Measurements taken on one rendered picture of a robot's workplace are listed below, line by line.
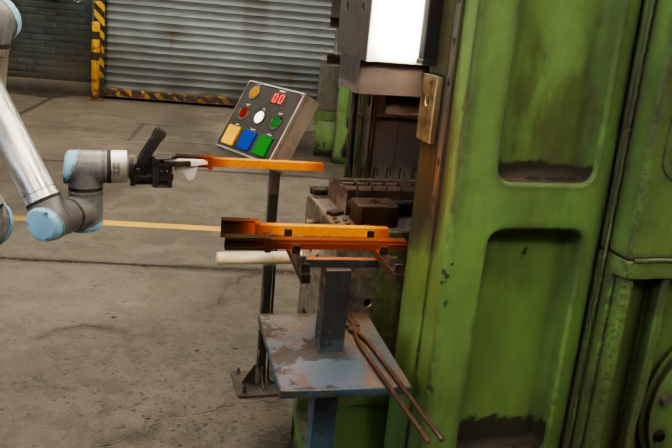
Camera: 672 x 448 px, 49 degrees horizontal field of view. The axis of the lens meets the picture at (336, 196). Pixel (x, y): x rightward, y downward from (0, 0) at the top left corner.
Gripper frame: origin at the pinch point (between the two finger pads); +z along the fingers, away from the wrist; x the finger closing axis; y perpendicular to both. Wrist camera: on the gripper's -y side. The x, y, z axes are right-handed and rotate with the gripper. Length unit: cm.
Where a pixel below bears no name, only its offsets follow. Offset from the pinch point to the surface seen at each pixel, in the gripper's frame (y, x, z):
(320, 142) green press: 101, -496, 171
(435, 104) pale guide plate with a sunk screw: -23, 33, 54
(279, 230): 9.2, 35.5, 15.2
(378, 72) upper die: -27, 7, 47
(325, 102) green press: 61, -495, 173
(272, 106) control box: -7, -53, 30
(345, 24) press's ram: -39, -10, 42
